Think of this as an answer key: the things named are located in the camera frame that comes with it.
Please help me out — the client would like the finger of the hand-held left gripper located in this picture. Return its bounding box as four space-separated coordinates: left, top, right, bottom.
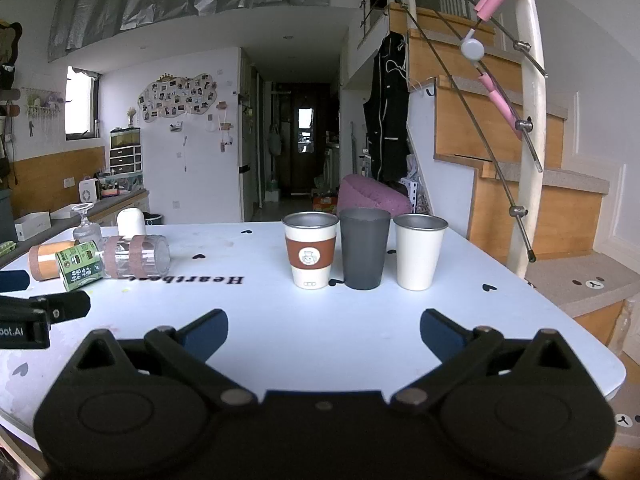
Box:
0 269 29 292
28 289 93 322

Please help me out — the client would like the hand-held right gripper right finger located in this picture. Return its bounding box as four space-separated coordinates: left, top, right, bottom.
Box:
390 308 582 409

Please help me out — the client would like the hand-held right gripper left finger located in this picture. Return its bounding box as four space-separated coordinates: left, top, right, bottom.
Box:
75 308 260 409

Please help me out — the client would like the white metal cup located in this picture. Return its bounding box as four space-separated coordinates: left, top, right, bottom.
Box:
392 213 449 292

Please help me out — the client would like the clear cup with brown bands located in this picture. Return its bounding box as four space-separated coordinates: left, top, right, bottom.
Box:
101 233 171 279

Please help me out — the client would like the dark grey cup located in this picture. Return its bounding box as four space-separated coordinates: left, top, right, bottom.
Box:
338 207 392 291

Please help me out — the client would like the white cup with brown sleeve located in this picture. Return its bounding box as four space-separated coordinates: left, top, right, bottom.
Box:
282 212 340 291

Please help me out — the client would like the white cardboard box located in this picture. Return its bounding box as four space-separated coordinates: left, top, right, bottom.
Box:
13 211 52 241

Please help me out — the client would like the clear wine glass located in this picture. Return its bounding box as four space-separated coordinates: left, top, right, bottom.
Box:
71 203 104 249

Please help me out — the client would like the white rounded jar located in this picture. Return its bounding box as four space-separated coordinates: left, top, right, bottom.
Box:
116 207 147 236

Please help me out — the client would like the kitchen counter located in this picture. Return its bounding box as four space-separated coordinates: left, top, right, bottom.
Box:
0 189 151 262

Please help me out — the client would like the small white appliance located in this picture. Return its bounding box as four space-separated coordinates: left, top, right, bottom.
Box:
78 177 101 204

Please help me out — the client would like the white perforated rack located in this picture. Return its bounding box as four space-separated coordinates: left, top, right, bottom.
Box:
399 177 427 214

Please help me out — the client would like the pink bean bag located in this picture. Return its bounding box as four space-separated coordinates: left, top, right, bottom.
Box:
337 173 414 216

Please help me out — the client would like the black drawer cabinet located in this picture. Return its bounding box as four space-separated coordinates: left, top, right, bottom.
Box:
108 144 145 177

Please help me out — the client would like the glass fish tank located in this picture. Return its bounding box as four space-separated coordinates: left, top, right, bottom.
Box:
109 127 142 150

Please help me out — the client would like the window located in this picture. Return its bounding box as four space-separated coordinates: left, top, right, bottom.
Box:
65 65 101 141

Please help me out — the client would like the black hanging coat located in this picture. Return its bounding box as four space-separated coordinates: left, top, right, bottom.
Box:
363 31 411 184

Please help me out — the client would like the hallway door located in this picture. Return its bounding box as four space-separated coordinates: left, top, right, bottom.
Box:
291 102 316 157

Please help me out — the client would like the wooden staircase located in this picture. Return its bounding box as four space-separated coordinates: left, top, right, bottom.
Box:
389 2 640 352

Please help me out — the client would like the thin pink foam tube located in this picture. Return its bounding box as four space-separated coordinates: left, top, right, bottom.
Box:
477 72 524 139

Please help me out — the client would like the white stair pole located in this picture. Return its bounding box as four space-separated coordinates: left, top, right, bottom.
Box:
502 0 547 279

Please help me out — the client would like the round grey white device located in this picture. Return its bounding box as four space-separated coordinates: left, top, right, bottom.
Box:
459 37 486 64

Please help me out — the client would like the wall utensil rack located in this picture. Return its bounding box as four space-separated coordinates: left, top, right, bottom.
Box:
19 87 66 136

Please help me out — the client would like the dark wavy wall mirror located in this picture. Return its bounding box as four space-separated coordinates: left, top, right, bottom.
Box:
0 19 24 92

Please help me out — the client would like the photo collage wall board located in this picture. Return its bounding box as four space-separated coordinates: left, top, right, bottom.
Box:
137 73 219 124

